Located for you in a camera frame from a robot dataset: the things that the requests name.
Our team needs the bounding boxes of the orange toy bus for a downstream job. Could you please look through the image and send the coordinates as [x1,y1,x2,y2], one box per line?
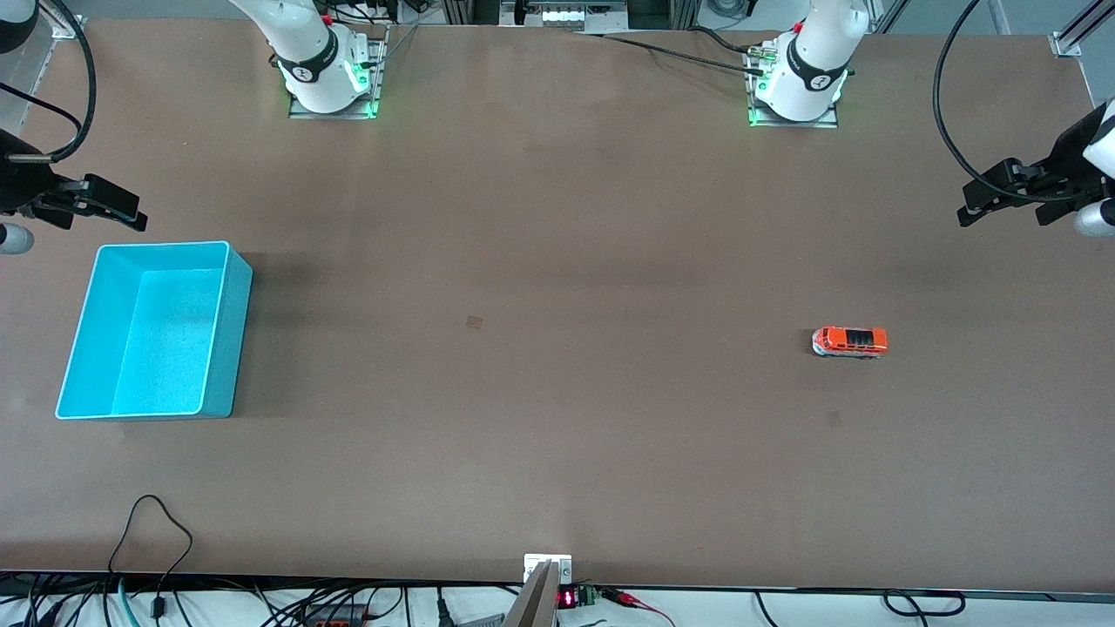
[812,327,889,360]

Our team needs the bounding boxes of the blue plastic box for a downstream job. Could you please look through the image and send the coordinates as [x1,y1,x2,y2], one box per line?
[56,241,254,421]

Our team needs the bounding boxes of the white lit device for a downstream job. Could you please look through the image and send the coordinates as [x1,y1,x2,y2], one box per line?
[538,3,630,28]

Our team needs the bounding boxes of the grey metal bar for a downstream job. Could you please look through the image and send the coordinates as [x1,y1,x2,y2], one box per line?
[503,561,560,627]

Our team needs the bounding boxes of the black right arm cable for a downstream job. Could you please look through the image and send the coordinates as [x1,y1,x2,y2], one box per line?
[0,0,98,165]

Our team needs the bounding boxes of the aluminium corner bracket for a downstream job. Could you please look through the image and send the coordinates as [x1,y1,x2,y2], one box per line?
[0,12,89,131]
[1049,0,1115,59]

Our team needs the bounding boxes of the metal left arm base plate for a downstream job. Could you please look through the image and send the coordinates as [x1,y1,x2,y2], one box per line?
[747,42,840,130]

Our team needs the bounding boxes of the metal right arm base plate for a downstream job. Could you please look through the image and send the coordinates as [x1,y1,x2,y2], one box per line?
[288,38,389,121]

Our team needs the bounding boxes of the thin black looped cable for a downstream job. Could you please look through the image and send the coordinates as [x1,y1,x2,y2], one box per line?
[107,494,194,615]

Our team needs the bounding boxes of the black cable across table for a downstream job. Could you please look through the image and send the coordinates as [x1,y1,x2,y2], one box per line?
[573,25,769,78]

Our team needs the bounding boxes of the black coiled floor cable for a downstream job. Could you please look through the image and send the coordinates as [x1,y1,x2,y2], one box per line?
[882,589,968,618]

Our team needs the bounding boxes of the red clip wire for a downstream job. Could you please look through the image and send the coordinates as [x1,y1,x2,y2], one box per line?
[601,587,679,627]

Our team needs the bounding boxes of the white table edge bracket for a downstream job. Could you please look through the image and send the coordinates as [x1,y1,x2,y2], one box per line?
[523,553,574,585]

